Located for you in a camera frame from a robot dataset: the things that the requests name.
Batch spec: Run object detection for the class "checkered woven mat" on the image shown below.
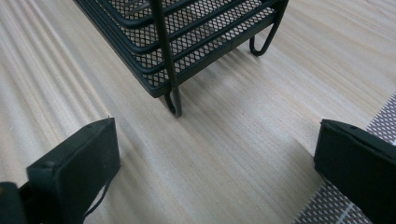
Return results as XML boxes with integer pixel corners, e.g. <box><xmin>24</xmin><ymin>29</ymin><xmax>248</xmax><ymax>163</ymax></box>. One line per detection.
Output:
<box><xmin>292</xmin><ymin>92</ymin><xmax>396</xmax><ymax>224</ymax></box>

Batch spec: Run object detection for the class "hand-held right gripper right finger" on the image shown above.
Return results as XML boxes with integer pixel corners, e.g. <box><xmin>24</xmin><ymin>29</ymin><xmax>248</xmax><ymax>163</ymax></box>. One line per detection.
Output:
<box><xmin>313</xmin><ymin>119</ymin><xmax>396</xmax><ymax>224</ymax></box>

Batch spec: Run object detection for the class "black metal mesh rack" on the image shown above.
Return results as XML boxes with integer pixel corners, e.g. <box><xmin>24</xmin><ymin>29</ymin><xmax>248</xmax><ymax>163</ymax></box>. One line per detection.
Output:
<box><xmin>74</xmin><ymin>0</ymin><xmax>290</xmax><ymax>119</ymax></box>

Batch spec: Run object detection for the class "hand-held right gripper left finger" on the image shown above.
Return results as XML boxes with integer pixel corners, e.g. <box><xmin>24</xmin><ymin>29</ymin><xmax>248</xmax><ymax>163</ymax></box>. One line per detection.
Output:
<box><xmin>19</xmin><ymin>117</ymin><xmax>121</xmax><ymax>224</ymax></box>

